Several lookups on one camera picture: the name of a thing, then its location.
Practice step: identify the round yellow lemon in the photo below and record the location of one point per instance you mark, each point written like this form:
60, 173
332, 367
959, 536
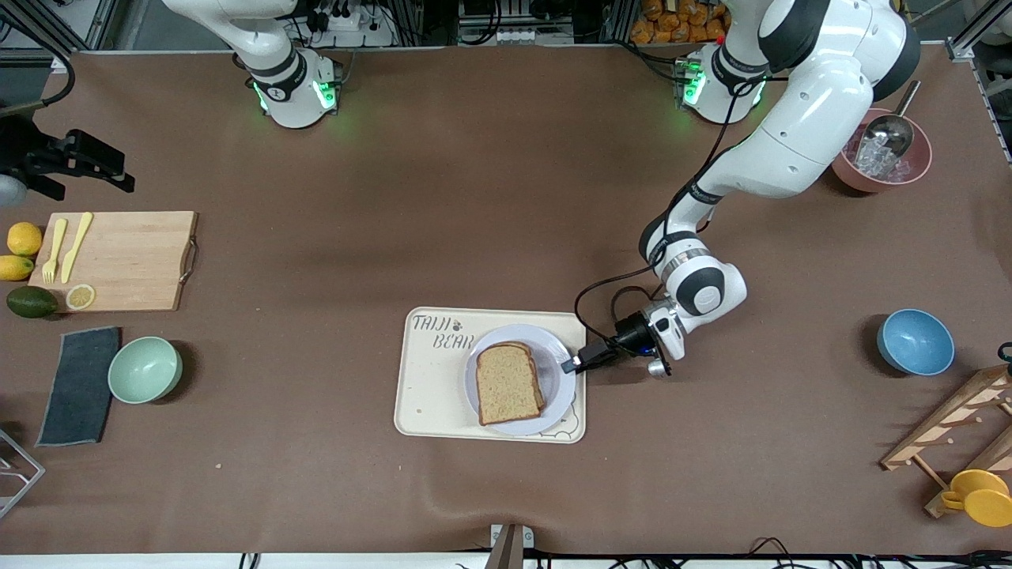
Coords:
24, 239

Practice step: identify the pale lilac round plate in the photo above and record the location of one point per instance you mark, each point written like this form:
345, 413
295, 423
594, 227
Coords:
557, 379

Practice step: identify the plain brown bread slice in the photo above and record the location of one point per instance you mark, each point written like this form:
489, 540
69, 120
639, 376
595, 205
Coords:
506, 386

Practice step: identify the lemon slice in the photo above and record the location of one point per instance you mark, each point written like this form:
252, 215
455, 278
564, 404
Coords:
81, 296

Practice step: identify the aluminium frame post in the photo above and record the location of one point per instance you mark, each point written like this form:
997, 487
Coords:
79, 32
976, 32

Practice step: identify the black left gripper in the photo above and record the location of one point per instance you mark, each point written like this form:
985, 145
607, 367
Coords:
630, 333

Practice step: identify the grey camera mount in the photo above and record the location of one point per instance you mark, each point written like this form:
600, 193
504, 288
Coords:
507, 547

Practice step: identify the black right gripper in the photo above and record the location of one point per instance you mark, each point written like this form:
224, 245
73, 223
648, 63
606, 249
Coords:
32, 154

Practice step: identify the yellow cup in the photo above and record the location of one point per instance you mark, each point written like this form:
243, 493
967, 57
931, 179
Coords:
984, 499

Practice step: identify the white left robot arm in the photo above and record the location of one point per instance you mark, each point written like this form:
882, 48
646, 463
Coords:
806, 134

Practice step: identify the wooden cutting board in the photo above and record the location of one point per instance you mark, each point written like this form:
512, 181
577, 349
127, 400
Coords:
126, 261

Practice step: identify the yellow plastic knife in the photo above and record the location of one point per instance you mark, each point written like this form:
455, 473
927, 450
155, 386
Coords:
77, 241

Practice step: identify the dark grey cloth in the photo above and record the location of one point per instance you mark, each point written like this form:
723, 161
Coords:
79, 387

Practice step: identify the mint green bowl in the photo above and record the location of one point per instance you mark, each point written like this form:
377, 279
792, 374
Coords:
144, 370

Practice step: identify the oval yellow lemon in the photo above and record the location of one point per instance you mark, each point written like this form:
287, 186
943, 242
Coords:
14, 269

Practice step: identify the clear ice cubes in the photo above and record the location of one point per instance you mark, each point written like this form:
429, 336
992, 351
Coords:
877, 162

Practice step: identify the orange pastries pile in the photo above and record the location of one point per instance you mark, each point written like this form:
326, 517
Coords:
680, 24

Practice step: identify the yellow plastic fork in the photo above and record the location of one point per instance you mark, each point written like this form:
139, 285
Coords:
55, 245

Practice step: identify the white power strip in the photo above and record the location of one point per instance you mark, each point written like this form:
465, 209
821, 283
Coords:
348, 24

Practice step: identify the green avocado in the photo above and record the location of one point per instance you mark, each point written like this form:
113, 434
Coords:
32, 302

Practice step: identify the metal scoop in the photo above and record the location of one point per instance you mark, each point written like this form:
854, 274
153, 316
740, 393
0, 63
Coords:
893, 134

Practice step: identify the blue bowl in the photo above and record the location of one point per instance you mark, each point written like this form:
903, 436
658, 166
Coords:
915, 341

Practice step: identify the wooden rack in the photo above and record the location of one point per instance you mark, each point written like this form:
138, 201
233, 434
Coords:
961, 415

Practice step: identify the cream bear print tray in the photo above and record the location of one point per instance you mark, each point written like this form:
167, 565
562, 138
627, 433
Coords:
435, 387

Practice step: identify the pink bowl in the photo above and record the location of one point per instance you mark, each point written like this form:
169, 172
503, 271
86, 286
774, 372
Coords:
913, 170

